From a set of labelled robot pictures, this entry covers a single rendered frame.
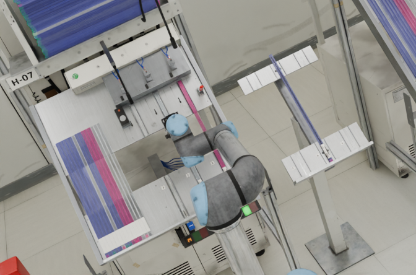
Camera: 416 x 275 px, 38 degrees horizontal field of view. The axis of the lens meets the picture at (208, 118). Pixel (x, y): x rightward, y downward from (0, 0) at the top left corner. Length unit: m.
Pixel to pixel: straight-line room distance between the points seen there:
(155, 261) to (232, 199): 1.20
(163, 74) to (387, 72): 1.14
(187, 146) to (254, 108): 2.08
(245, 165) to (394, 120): 1.38
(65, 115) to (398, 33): 1.44
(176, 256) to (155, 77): 0.90
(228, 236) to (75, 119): 0.98
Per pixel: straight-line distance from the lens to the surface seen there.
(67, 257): 3.70
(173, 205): 2.39
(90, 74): 2.47
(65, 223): 3.94
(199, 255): 2.93
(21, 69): 2.45
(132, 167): 2.96
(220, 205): 1.73
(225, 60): 4.35
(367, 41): 3.29
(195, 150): 2.10
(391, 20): 2.69
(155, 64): 2.47
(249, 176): 1.74
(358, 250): 3.01
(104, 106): 2.50
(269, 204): 2.49
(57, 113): 2.54
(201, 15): 4.17
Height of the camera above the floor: 2.25
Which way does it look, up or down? 32 degrees down
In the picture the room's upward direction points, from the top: 22 degrees counter-clockwise
